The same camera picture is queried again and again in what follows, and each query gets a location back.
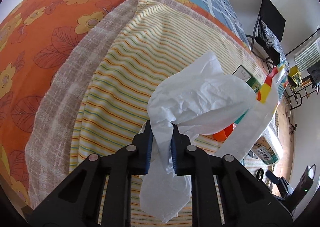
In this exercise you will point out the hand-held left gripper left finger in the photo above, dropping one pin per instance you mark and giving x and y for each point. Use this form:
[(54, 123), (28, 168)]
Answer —
[(150, 148)]

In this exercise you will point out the white printed plastic bag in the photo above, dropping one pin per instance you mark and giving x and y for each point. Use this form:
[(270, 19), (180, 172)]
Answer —
[(200, 97)]

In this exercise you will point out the black folding chair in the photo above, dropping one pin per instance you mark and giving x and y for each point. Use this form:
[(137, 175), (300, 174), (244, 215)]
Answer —
[(271, 14)]

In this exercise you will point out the yellow striped towel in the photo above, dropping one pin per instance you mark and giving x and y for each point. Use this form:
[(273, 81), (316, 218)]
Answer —
[(140, 67)]

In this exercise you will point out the beige checked towel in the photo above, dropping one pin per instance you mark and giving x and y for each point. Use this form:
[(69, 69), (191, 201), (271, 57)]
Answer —
[(82, 67)]

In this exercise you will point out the green and white box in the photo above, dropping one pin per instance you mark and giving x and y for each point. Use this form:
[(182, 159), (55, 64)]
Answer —
[(253, 84)]

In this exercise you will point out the orange floral bed sheet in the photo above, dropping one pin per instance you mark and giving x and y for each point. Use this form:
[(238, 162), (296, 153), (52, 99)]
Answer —
[(45, 37)]

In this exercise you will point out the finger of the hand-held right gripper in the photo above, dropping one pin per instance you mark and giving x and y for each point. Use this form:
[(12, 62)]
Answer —
[(272, 177)]

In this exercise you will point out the blue striped cloth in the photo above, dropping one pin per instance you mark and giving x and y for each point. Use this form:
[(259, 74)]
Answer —
[(273, 42)]

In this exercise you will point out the green striped cloth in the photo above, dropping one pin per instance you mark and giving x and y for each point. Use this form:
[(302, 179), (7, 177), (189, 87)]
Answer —
[(308, 56)]

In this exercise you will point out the green label bottle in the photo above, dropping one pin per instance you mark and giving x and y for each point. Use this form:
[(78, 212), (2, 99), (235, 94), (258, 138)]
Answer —
[(265, 152)]

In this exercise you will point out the black drying rack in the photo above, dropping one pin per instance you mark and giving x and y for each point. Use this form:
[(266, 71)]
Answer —
[(300, 92)]

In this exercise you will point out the dark cloth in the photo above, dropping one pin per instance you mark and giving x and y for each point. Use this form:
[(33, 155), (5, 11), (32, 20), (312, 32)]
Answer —
[(314, 74)]

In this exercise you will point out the orange plastic cup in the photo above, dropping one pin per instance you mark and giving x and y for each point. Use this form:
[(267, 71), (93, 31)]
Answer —
[(222, 134)]

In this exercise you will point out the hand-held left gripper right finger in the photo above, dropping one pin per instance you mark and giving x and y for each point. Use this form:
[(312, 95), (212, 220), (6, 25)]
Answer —
[(173, 152)]

